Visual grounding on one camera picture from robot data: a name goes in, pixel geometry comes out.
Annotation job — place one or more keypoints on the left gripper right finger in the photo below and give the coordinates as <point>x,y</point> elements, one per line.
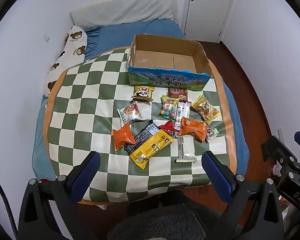
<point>253,210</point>

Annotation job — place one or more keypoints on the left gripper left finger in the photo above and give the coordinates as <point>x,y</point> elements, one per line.
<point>36,219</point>

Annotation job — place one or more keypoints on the small white snack pack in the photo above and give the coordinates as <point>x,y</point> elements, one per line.
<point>211,134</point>

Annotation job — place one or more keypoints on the yellow chips bag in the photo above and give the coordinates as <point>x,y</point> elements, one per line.
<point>207,111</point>

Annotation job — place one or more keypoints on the orange snack pack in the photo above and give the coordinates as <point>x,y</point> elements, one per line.
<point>122,136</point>
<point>195,128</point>

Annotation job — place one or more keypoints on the white wafer snack pack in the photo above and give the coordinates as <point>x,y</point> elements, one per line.
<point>186,151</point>

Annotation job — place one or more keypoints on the red white stick pack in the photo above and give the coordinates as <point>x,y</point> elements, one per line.
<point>183,111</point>

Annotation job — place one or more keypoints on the small red snack pack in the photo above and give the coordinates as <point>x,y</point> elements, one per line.
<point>168,127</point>

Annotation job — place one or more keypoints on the brown red snack pack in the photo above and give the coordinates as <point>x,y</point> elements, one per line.
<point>177,93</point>

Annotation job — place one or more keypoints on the yellow long snack pack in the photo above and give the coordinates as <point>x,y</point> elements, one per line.
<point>150,147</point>

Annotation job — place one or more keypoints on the colourful candy balls bag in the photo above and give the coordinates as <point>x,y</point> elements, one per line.
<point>169,107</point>

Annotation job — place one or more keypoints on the black long snack pack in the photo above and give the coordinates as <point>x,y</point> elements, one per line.
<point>148,131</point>

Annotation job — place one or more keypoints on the white cookie snack bag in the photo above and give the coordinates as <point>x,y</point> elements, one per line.
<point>129,114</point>

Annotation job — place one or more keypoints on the panda yellow snack bag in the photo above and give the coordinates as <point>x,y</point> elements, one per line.
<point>143,93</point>

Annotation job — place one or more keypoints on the cardboard milk box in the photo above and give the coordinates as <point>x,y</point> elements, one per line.
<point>169,62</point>

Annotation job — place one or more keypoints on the white door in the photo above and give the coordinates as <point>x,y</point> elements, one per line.
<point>206,19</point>

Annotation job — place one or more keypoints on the bear print long pillow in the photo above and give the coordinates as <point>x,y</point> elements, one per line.
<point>72,54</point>

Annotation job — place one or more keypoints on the blue bed sheet mattress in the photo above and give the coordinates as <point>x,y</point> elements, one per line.
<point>104,38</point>

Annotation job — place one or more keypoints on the white dotted pillow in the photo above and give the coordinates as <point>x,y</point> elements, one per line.
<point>114,12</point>

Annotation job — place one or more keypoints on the wall socket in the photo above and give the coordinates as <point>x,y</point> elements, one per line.
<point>281,135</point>

